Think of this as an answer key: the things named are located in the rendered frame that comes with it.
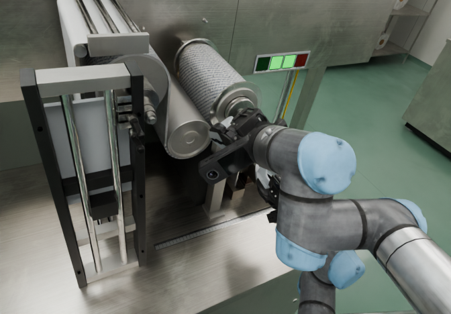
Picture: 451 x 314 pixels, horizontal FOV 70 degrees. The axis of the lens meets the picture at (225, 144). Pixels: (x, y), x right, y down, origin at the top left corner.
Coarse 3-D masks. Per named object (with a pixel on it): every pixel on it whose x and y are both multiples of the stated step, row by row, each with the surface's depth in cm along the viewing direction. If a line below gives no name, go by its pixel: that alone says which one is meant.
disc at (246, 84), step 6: (234, 84) 75; (240, 84) 76; (246, 84) 76; (252, 84) 77; (228, 90) 75; (234, 90) 76; (252, 90) 79; (258, 90) 80; (222, 96) 75; (258, 96) 81; (216, 102) 76; (258, 102) 82; (216, 108) 77; (258, 108) 84; (210, 114) 77; (210, 120) 79; (216, 120) 79
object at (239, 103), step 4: (240, 96) 78; (244, 96) 78; (232, 100) 77; (236, 100) 76; (240, 100) 76; (244, 100) 77; (248, 100) 77; (228, 104) 77; (232, 104) 76; (236, 104) 76; (240, 104) 77; (244, 104) 78; (248, 104) 78; (252, 104) 79; (228, 108) 77; (232, 108) 77; (236, 108) 77; (240, 108) 78; (224, 112) 78; (228, 112) 77; (232, 112) 77; (236, 112) 79; (228, 116) 78; (232, 116) 78
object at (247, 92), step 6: (180, 60) 93; (240, 90) 76; (246, 90) 77; (228, 96) 76; (234, 96) 76; (246, 96) 78; (252, 96) 79; (222, 102) 76; (228, 102) 77; (252, 102) 81; (222, 108) 77; (216, 114) 78; (222, 114) 78; (222, 120) 80
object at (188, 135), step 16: (176, 80) 93; (176, 96) 83; (176, 112) 78; (192, 112) 79; (176, 128) 75; (192, 128) 78; (208, 128) 80; (176, 144) 79; (192, 144) 81; (208, 144) 84
